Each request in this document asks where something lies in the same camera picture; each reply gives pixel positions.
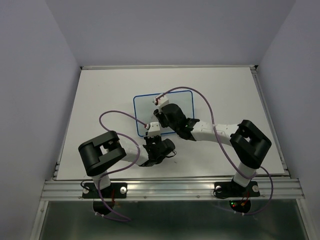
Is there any blue framed whiteboard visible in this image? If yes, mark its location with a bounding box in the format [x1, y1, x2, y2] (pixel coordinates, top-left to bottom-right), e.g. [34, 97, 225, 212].
[133, 90, 195, 124]

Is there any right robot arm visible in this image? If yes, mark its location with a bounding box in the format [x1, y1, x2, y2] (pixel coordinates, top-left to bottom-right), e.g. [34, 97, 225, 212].
[153, 103, 272, 199]

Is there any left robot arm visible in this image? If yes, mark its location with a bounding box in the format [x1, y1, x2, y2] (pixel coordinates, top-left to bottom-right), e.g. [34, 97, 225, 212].
[78, 130, 176, 197]

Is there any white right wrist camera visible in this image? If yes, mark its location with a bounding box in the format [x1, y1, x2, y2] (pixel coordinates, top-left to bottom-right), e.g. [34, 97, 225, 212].
[152, 93, 169, 106]

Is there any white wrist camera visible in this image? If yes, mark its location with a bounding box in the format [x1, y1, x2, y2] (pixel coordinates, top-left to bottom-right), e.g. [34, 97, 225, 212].
[152, 93, 169, 106]
[145, 121, 161, 138]

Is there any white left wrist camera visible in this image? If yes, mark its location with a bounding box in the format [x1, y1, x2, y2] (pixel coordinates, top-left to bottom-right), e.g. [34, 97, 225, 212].
[145, 121, 161, 138]

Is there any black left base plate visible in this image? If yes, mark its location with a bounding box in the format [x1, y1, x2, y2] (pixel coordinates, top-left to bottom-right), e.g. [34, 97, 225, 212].
[80, 182, 128, 199]

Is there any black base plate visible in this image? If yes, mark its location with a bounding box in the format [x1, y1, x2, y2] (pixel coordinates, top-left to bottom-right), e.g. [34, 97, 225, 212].
[80, 182, 128, 199]
[212, 181, 261, 199]

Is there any aluminium table edge rail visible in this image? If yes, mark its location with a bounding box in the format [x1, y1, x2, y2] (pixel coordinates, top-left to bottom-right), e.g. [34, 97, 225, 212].
[80, 64, 258, 71]

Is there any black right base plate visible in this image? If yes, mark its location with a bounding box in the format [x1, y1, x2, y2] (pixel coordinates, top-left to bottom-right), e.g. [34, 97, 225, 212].
[212, 181, 261, 199]

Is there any aluminium right side rail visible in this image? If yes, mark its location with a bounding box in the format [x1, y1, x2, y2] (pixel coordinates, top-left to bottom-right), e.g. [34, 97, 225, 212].
[249, 65, 291, 177]

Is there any aluminium front mounting rail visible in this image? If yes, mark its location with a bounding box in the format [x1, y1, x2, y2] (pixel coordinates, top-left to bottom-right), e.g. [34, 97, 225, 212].
[40, 176, 305, 202]

